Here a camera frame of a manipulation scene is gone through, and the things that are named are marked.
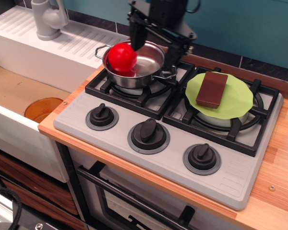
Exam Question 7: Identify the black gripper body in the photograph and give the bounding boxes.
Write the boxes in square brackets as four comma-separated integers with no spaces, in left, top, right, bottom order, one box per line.
[128,0,197,46]

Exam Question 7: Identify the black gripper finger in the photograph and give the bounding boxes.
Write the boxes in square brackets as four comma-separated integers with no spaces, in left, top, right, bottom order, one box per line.
[162,42,193,71]
[130,19,148,51]

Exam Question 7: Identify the red toy apple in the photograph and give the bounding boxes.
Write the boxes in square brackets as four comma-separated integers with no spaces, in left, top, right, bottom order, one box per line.
[108,43,137,72]

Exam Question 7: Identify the brown chocolate bar block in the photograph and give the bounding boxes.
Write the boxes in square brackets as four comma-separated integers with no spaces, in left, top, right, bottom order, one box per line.
[196,71,228,109]

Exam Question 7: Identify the stainless steel pot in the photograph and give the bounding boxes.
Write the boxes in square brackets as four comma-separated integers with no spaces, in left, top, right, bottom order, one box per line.
[95,40,177,89]

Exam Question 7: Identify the light green plate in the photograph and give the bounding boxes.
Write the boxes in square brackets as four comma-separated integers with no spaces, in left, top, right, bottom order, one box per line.
[185,72,253,120]

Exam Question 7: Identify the black middle stove knob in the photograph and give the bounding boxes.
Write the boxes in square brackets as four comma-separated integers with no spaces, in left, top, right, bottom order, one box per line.
[127,118,170,155]

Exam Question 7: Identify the black stove knob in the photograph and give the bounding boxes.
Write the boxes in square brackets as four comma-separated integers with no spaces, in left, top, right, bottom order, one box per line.
[127,118,170,155]
[183,143,221,176]
[85,103,119,131]

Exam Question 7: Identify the black left stove knob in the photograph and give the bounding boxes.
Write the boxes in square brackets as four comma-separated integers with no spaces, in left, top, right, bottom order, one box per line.
[85,103,119,131]

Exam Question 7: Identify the grey toy stove top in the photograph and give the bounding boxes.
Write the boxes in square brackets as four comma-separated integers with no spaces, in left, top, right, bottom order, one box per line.
[52,57,284,211]

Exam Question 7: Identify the black right stove knob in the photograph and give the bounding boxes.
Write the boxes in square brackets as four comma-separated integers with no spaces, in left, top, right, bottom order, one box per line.
[183,143,221,176]

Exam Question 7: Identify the black right burner grate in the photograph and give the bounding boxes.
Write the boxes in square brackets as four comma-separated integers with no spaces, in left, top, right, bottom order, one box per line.
[162,67,281,157]

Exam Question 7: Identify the grey toy faucet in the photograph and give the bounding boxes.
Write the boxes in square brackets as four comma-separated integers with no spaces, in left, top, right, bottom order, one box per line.
[31,0,69,41]

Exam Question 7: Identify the white toy sink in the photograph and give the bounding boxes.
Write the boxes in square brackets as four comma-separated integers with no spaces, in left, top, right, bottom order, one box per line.
[0,6,127,183]

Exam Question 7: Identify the orange plastic bowl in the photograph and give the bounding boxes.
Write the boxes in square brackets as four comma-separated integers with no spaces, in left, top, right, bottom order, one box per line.
[24,97,63,123]

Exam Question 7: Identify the wooden drawer fronts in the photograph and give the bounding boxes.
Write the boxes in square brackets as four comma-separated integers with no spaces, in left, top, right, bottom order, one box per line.
[0,150,85,230]

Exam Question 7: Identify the teal wall cabinet right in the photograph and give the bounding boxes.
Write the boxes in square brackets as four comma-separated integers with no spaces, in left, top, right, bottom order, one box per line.
[62,0,288,70]

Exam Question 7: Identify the black oven door handle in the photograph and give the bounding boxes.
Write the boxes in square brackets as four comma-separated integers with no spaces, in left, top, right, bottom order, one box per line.
[77,161,195,230]

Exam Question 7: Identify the black braided cable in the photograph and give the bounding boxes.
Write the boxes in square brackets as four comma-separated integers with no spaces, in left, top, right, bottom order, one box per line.
[0,187,23,230]

